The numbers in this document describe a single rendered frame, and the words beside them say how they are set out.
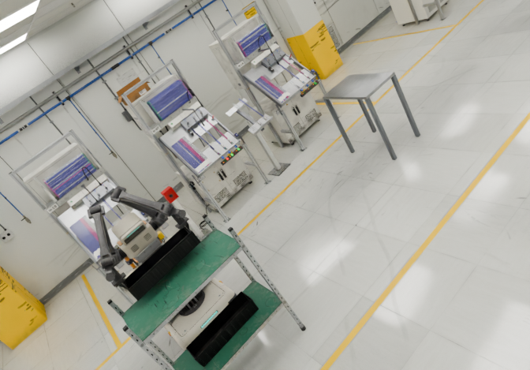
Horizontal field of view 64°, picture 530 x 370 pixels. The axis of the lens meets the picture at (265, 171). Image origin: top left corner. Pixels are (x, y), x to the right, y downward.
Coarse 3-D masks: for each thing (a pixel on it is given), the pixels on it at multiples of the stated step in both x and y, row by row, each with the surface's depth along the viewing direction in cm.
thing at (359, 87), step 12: (348, 84) 464; (360, 84) 446; (372, 84) 430; (396, 84) 433; (324, 96) 472; (336, 96) 454; (348, 96) 438; (360, 96) 421; (372, 108) 421; (408, 108) 446; (336, 120) 484; (372, 132) 520; (384, 132) 434; (348, 144) 500; (396, 156) 448
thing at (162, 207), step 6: (120, 186) 300; (126, 192) 298; (114, 198) 296; (120, 198) 296; (126, 198) 296; (132, 198) 296; (138, 198) 296; (138, 204) 299; (144, 204) 295; (150, 204) 295; (156, 204) 295; (162, 204) 296; (168, 204) 295; (156, 210) 294; (162, 210) 294; (168, 210) 294
